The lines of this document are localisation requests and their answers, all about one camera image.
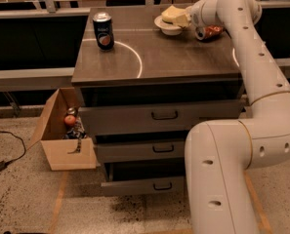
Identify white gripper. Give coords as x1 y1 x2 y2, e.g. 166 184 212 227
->
189 0 221 27

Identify yellow sponge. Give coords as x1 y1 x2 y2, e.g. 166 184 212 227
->
161 5 189 27

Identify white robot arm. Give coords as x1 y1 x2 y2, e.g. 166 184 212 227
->
185 0 290 234

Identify white paper bowl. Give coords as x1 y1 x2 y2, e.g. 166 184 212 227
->
154 16 189 36

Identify crushed orange soda can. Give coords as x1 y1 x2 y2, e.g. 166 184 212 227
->
195 25 225 41

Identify grey drawer cabinet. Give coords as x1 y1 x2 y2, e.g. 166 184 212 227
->
70 3 246 198

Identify dark blue soda can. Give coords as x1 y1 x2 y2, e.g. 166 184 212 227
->
93 12 114 51

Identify top grey drawer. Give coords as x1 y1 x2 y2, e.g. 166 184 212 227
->
79 99 243 137

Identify grey drawer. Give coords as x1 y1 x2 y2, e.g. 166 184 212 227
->
95 131 187 163
102 158 186 196
79 99 243 137

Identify middle grey drawer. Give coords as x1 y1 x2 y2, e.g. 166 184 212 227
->
95 131 187 163

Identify small can in box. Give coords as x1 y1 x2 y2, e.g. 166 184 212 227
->
66 107 77 116

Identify red apple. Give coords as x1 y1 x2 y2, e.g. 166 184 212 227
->
64 115 76 127

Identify bottom grey drawer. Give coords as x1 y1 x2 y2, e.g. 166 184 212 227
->
102 158 186 196

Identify blue snack bag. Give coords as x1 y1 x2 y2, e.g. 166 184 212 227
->
64 118 86 139

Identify cardboard box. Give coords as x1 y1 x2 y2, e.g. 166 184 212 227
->
28 88 97 171

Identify black power cable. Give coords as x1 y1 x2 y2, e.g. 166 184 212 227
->
0 128 27 177

